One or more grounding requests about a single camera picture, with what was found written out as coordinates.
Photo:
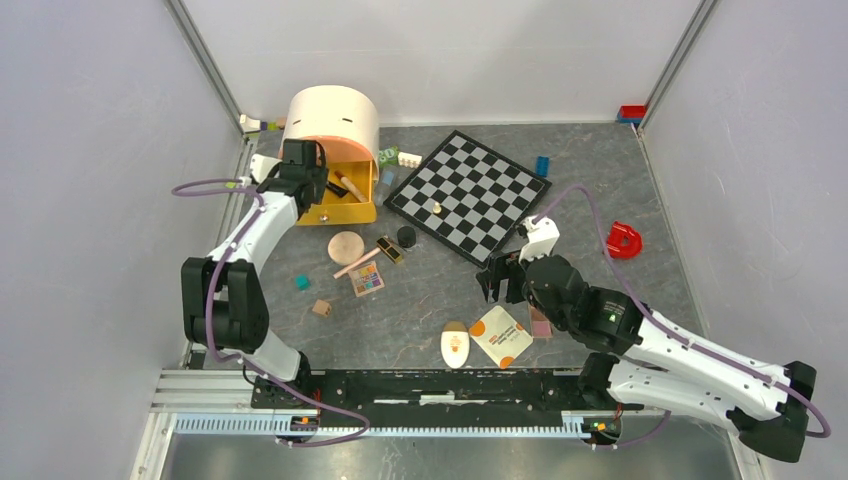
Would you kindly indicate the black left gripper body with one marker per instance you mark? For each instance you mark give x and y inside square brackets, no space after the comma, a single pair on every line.
[318,178]

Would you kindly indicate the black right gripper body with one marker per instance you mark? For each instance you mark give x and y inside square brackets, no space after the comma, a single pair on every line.
[509,266]

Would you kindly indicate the wooden handle makeup brush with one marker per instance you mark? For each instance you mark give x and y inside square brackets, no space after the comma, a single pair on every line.
[351,187]

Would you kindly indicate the pink brown blush palette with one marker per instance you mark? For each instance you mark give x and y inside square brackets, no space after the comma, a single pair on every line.
[541,328]

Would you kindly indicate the yellow drawer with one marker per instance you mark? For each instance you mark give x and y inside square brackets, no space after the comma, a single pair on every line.
[335,210]

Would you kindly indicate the white orange sachet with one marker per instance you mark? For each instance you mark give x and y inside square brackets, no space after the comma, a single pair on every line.
[500,336]

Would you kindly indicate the colourful eyeshadow palette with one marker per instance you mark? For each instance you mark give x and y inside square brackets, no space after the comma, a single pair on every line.
[366,279]

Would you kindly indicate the black tube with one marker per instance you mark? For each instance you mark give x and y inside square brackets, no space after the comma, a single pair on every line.
[337,190]

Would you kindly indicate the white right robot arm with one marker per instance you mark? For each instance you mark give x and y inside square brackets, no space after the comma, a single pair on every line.
[638,356]

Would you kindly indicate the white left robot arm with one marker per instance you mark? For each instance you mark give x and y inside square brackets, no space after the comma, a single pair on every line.
[224,307]

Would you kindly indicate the white round drawer organizer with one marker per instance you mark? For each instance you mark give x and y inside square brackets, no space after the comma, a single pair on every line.
[333,110]

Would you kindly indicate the red letter D toy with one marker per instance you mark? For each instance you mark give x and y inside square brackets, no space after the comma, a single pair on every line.
[623,241]

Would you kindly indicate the round pink compact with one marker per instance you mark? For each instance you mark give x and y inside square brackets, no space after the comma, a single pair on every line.
[345,247]

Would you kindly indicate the green toy block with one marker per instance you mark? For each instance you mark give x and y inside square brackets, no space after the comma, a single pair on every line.
[388,156]

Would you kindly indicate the pink lip pencil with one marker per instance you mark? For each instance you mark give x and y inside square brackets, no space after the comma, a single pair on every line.
[356,263]

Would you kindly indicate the small teal cube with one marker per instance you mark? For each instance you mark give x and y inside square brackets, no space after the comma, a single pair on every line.
[302,282]

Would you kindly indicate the white lego brick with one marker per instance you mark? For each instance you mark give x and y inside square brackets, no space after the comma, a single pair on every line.
[409,160]

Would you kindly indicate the black grey chessboard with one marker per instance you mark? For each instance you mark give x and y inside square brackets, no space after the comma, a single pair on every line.
[483,194]

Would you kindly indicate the blue lego brick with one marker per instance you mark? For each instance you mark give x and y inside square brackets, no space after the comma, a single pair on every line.
[542,166]

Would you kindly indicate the black round cap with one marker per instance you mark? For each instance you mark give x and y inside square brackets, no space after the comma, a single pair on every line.
[406,237]

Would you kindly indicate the small wooden cube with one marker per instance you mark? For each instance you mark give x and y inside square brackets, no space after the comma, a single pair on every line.
[322,308]

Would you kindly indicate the red blue bricks corner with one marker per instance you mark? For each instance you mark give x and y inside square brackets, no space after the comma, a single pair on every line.
[631,114]

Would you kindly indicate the black mounting rail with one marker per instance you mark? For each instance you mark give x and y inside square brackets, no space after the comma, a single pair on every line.
[432,398]

